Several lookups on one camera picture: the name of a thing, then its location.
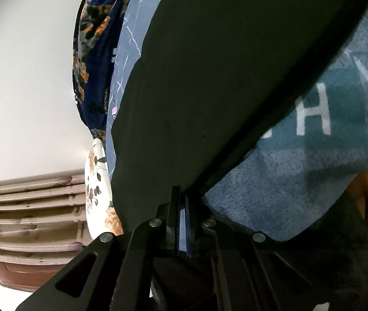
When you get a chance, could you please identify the navy floral blanket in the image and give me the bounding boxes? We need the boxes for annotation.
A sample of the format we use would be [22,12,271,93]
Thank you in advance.
[72,0,138,141]

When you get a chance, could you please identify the white crumpled cloth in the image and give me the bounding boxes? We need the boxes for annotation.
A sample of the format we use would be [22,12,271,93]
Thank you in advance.
[85,138,125,248]

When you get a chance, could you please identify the blue lettered towel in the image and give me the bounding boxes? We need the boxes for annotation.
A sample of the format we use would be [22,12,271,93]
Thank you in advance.
[202,5,368,243]

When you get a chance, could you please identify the grey bed sheet white lines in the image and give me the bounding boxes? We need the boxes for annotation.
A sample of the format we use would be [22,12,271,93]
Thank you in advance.
[104,0,175,177]

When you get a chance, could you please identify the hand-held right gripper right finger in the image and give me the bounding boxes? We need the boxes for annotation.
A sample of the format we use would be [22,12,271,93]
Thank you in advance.
[185,195,330,311]

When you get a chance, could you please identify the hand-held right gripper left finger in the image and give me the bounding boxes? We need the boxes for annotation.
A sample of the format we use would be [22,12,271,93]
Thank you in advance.
[15,186,182,311]

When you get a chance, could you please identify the black pants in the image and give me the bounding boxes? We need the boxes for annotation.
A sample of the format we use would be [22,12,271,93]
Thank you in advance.
[110,0,368,237]

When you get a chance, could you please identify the brown wooden door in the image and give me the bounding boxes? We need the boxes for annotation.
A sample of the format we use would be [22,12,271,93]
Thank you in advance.
[0,258,76,293]

